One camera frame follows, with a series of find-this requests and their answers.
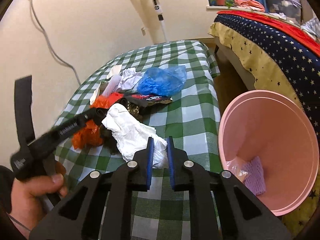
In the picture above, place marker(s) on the pink folded cloth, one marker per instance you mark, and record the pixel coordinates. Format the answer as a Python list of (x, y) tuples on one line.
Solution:
[(248, 3)]

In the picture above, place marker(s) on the translucent storage box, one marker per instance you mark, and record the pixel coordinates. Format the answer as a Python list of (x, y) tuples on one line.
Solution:
[(282, 2)]

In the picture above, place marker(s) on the white wall plug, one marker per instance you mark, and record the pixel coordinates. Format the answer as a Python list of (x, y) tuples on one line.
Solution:
[(144, 31)]

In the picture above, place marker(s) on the white bed frame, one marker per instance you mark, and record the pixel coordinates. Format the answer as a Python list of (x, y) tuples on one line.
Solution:
[(232, 60)]

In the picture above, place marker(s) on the person's left hand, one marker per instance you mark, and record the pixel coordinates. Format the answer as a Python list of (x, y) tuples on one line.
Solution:
[(32, 197)]

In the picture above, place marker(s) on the green checkered tablecloth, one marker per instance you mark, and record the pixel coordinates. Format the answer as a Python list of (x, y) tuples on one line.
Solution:
[(190, 120)]

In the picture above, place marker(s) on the blue striped cloth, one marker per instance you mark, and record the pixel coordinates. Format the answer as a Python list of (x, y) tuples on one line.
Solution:
[(311, 27)]

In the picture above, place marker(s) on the white flat paper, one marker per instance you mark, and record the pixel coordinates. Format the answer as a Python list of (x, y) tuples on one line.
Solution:
[(115, 71)]

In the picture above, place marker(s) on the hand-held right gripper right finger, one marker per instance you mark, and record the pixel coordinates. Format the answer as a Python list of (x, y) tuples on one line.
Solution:
[(170, 165)]

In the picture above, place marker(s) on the clear plastic bag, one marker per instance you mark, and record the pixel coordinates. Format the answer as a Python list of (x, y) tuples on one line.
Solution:
[(236, 170)]

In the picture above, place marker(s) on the white paper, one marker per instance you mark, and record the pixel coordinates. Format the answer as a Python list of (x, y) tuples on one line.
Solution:
[(115, 71), (111, 86), (130, 78)]

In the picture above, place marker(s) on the crumpled white paper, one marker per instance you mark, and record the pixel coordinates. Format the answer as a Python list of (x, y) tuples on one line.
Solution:
[(130, 78)]

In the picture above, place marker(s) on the dark gold patterned wrapper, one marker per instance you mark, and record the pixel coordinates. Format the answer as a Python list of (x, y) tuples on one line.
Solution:
[(132, 110)]

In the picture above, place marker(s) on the navy star blanket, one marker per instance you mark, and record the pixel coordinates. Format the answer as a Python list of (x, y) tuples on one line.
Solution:
[(282, 50)]

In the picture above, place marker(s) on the orange plastic bag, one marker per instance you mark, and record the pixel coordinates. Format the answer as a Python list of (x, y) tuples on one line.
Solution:
[(85, 135)]

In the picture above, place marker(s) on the blue plastic bag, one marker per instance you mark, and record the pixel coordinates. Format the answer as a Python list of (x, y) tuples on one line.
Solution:
[(160, 80)]

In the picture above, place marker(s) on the black plastic bag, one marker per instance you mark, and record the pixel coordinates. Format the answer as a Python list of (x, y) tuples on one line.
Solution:
[(110, 142)]

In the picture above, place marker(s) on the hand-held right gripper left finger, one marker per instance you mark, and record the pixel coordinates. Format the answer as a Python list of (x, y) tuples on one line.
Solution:
[(150, 165)]

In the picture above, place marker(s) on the white standing fan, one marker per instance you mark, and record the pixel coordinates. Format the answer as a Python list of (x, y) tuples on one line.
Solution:
[(156, 5)]

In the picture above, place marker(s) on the pink plastic bin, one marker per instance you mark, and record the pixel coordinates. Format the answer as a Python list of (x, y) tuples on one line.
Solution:
[(270, 130)]

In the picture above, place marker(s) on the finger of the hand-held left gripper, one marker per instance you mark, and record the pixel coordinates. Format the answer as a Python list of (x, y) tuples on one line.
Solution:
[(96, 115)]

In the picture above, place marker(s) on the black and red snack wrapper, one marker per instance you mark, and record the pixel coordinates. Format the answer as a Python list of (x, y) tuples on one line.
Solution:
[(147, 98)]

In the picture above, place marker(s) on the white windowsill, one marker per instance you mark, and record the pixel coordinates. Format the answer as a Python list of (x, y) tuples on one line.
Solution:
[(225, 7)]

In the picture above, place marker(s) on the red blanket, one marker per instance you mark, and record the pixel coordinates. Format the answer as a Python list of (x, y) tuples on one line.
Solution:
[(275, 23)]

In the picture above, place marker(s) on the yellow star bed sheet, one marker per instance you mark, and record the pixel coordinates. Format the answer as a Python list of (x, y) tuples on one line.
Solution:
[(250, 52)]

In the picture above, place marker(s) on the purple foam net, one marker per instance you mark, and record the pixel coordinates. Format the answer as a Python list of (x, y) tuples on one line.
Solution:
[(256, 177)]

